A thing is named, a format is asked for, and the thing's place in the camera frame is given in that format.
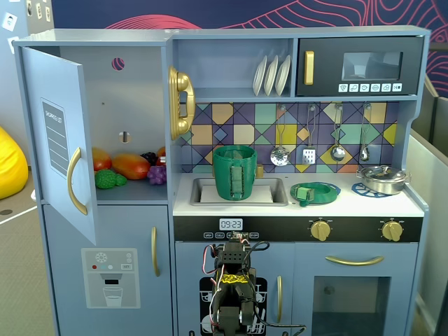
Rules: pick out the green plastic lid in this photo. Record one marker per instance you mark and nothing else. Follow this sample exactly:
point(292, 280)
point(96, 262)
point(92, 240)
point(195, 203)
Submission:
point(325, 197)

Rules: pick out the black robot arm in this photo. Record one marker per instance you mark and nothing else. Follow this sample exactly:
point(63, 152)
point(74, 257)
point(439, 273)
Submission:
point(232, 255)

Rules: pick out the steel pot with lid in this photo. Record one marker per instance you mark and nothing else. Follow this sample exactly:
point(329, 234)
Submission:
point(383, 182)

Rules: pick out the green plastic container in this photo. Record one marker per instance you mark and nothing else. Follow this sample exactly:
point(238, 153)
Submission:
point(222, 175)

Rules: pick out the gold faucet knob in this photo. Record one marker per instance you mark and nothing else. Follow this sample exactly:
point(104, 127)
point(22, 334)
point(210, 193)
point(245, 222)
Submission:
point(260, 171)

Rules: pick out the steel slotted skimmer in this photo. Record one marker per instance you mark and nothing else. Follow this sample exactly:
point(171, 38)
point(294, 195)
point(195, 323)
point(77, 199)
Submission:
point(280, 156)

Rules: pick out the grey toy sink basin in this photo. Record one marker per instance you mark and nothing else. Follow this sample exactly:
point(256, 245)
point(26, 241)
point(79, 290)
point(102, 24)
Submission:
point(280, 190)

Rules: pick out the red toy fruit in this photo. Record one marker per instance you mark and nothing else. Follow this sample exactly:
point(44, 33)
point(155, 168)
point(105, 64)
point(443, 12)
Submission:
point(161, 161)

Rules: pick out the orange toy fruit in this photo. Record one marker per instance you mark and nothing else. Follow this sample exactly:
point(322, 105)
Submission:
point(161, 151)

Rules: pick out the purple toy grapes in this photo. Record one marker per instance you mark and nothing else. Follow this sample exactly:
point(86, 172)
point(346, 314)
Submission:
point(157, 174)

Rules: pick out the dark toy berries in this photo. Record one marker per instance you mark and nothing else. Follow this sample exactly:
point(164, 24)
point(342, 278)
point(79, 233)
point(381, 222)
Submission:
point(150, 157)

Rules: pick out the steel slotted spatula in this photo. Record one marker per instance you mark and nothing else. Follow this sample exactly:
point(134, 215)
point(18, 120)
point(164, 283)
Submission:
point(308, 156)

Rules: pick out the large orange red toy mango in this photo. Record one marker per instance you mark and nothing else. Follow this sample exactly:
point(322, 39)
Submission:
point(129, 166)

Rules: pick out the gold toy telephone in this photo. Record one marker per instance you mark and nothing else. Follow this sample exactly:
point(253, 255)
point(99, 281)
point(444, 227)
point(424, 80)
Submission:
point(182, 82)

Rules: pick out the blue dishwasher door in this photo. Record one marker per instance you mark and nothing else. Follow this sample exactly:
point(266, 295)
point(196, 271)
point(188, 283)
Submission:
point(189, 259)

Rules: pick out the white toy plate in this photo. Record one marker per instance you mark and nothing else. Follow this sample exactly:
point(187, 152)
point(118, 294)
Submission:
point(259, 77)
point(283, 73)
point(270, 75)

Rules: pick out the gold stove knob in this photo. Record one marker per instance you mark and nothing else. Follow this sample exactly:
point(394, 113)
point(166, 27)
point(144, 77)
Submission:
point(392, 231)
point(320, 230)

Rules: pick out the steel ladle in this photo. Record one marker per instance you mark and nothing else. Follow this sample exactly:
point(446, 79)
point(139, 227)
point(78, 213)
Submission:
point(338, 153)

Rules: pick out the green toy broccoli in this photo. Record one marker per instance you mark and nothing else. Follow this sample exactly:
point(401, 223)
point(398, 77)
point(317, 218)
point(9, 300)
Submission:
point(105, 179)

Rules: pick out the small orange red toy mango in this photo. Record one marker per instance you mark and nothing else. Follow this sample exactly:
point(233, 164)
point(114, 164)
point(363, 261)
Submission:
point(101, 161)

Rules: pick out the blue oven door with window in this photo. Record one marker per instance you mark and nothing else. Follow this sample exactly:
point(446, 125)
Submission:
point(304, 266)

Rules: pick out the blue wooden toy kitchen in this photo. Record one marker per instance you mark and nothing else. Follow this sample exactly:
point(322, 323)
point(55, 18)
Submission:
point(231, 35)

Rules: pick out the steel spoon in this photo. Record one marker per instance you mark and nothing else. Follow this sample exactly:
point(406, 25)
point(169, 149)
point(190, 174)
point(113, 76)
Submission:
point(364, 153)

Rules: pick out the black toy microwave door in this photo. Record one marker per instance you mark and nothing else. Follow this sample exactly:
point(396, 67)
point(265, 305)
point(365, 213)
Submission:
point(329, 70)

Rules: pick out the open blue fridge door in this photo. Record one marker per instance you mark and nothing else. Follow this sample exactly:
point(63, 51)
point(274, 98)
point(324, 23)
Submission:
point(38, 87)

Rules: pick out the grey office partition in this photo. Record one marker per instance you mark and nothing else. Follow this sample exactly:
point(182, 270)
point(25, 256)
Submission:
point(430, 210)

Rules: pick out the yellow bean bag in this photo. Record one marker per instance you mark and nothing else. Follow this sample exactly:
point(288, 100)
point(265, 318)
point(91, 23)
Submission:
point(10, 164)

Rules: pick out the white photo card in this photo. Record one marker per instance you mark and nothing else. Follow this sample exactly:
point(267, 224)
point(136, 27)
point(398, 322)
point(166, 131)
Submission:
point(9, 21)

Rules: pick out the small camera circuit board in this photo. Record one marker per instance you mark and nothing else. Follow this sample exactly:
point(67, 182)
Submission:
point(239, 238)

